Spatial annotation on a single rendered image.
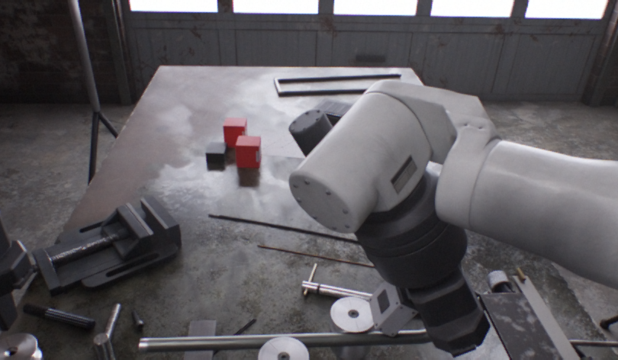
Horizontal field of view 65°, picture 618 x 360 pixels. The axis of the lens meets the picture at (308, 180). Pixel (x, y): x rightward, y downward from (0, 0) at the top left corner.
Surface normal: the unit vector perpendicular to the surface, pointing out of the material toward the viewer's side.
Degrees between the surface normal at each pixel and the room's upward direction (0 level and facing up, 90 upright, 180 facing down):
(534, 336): 0
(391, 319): 90
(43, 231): 0
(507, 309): 0
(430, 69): 90
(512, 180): 47
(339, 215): 111
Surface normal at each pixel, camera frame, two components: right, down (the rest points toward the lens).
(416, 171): 0.65, 0.09
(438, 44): 0.07, 0.53
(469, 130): -0.28, -0.68
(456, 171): -0.55, -0.23
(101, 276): 0.03, -0.85
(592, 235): -0.65, 0.16
